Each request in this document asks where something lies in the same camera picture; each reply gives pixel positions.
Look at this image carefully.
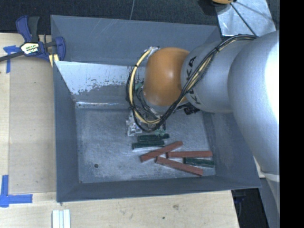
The dark green flat block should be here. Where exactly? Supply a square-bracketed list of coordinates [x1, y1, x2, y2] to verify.
[132, 140, 165, 150]
[137, 133, 170, 143]
[182, 157, 216, 168]

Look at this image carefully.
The grey metal bin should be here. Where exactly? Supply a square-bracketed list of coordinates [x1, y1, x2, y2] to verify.
[49, 14, 262, 203]

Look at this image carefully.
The red-brown flat block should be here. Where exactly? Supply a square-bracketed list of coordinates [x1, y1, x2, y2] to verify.
[166, 150, 213, 159]
[154, 156, 204, 177]
[139, 140, 184, 163]

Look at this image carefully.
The pale wood flat board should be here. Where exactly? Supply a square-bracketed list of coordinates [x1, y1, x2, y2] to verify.
[8, 33, 58, 195]

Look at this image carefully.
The black cylinder on white bracket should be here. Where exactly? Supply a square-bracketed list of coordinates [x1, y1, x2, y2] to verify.
[177, 103, 201, 115]

